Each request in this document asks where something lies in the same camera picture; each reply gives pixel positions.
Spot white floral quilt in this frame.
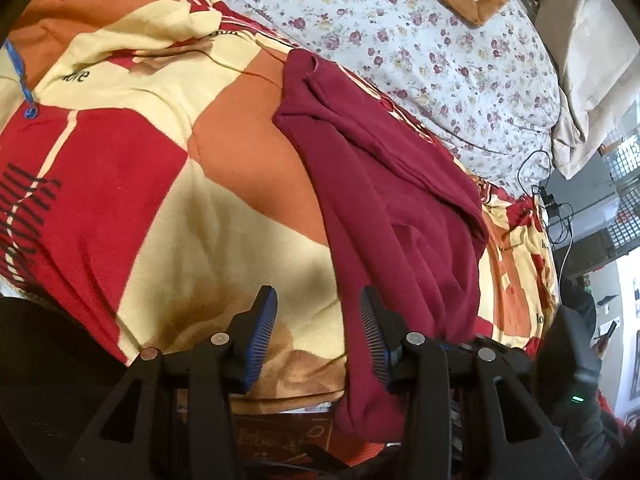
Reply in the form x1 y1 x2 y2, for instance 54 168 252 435
224 0 561 196

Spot maroon sweater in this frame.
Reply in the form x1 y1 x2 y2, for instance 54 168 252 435
273 50 488 442

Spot black cable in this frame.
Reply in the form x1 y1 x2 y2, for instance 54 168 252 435
514 148 576 281

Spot grey bedside cabinet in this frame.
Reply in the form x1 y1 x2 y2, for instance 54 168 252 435
546 153 620 278

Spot beige curtain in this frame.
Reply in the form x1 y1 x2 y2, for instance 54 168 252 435
535 0 639 180

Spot red orange cream blanket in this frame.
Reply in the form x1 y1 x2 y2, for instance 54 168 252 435
1 0 558 414

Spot blue cord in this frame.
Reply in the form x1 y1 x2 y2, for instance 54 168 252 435
3 39 40 120

